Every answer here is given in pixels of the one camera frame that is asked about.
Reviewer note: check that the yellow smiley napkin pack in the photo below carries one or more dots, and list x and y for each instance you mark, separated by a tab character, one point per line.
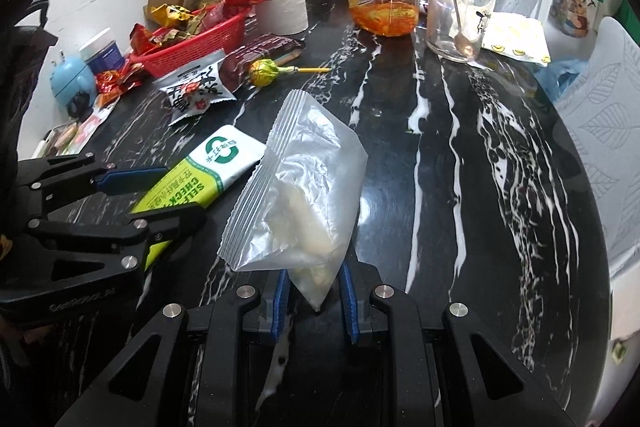
520	39

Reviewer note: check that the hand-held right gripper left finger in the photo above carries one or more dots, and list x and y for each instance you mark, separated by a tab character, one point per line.
280	307

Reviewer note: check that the metal spoon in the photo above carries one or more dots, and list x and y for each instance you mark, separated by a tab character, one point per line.
455	12

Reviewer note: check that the pile of red snack packets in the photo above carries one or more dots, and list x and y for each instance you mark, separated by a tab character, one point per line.
117	82

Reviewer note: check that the clear glass cup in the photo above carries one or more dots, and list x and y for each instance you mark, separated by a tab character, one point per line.
460	17

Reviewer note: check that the pink and green flat packet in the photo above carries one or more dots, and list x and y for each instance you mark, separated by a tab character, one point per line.
75	132

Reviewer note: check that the white and black snack packet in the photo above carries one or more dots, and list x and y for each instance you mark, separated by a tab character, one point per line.
195	89

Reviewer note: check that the blue round gadget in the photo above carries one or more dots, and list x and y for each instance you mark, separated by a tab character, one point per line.
72	79

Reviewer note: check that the brown snack packet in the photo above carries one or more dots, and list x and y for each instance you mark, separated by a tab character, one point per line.
265	49

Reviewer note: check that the clear zip bag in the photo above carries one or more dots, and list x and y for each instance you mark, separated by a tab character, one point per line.
305	197

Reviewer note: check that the blue plastic bag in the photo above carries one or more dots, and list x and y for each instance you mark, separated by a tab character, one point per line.
562	79

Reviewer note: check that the red plastic basket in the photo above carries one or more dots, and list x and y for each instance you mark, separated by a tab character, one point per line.
200	44

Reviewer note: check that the green and white snack packet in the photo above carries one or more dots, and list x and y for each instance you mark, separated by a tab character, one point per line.
220	157

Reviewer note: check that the yellow snack packet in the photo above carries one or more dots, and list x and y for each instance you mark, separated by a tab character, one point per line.
170	14

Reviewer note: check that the white jar with dark label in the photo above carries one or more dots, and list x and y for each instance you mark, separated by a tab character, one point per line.
102	52

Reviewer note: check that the small green floor object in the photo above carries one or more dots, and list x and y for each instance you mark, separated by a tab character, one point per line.
620	350

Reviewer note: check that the yellow lollipop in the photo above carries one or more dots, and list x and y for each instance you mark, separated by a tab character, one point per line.
265	73

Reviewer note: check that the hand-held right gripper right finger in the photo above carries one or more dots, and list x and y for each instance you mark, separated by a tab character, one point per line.
348	302

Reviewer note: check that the white patterned chair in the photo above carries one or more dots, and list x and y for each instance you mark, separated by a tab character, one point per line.
610	132

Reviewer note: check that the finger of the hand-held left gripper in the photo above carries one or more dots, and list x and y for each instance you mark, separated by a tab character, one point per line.
130	181
170	227

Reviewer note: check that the patterned hanging bag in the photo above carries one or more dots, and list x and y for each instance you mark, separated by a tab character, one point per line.
575	14

